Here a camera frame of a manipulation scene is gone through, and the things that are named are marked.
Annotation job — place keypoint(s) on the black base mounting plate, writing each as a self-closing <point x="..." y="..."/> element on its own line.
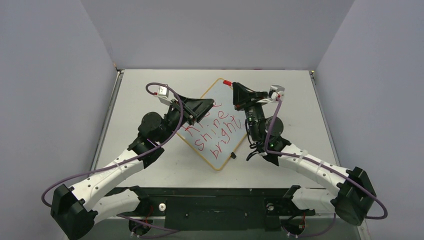
<point x="217" y="209"/>

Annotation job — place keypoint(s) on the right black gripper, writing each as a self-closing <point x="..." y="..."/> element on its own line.
<point x="247" y="102"/>

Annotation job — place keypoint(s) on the left aluminium rail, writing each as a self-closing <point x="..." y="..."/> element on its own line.
<point x="106" y="122"/>

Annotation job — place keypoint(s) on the aluminium rail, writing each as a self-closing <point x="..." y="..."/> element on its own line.
<point x="106" y="122"/>
<point x="330" y="137"/>

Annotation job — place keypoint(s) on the yellow framed whiteboard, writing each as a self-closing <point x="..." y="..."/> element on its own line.
<point x="220" y="132"/>

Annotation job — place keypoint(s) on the right aluminium rail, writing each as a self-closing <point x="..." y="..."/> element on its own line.
<point x="330" y="137"/>

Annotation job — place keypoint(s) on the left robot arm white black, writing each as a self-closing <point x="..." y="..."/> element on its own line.
<point x="77" y="208"/>

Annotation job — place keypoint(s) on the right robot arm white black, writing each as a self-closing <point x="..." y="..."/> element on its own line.
<point x="348" y="193"/>

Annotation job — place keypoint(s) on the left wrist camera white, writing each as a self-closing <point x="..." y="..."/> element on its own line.
<point x="162" y="94"/>

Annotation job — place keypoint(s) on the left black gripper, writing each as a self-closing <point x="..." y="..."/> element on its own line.
<point x="195" y="109"/>

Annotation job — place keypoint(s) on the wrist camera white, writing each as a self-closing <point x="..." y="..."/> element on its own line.
<point x="162" y="94"/>
<point x="276" y="93"/>

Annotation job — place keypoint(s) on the red marker cap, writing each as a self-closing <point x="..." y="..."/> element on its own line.
<point x="227" y="82"/>

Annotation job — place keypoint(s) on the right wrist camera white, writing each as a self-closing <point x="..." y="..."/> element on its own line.
<point x="276" y="93"/>

